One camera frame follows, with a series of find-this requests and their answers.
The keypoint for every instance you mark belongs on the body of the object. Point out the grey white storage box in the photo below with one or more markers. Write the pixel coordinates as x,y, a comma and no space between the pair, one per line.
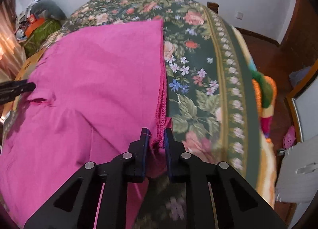
297,180

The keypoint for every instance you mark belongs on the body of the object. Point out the pink pants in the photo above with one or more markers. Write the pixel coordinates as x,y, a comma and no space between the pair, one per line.
96,89

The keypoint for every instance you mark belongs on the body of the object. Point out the pink slipper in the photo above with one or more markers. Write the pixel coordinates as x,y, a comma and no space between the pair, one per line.
289,138

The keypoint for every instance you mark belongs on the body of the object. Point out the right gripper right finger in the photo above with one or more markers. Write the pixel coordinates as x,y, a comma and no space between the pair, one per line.
217,196

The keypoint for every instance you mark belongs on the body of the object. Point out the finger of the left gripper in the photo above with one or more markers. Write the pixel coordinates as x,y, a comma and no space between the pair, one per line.
11,89

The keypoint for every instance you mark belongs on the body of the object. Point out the wooden bed post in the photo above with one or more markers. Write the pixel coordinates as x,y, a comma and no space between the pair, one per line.
213,6

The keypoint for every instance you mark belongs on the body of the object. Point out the colourful fleece blanket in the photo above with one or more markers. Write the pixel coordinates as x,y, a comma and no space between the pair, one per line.
265,91

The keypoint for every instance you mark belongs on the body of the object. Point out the grey plush toy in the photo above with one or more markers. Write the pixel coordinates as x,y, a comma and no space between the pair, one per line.
48,9

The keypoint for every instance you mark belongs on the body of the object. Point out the orange red box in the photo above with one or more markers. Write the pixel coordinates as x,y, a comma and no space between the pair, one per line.
33,25

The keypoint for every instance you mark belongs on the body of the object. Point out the wooden lap desk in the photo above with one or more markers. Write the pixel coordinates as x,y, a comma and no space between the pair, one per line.
29,65

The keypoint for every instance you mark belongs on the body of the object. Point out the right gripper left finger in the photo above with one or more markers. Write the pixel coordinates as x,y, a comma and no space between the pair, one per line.
95,196

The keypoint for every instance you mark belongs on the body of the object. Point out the white wall socket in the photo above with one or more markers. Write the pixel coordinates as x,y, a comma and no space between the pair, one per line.
239,15

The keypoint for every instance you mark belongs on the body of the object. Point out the brown wooden door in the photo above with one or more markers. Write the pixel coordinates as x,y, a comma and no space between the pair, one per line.
300,40

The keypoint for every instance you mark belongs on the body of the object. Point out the pink striped curtain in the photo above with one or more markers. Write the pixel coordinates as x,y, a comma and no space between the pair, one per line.
12,53

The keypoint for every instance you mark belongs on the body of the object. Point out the floral green bedspread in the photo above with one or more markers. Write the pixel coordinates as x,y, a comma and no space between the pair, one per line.
209,83

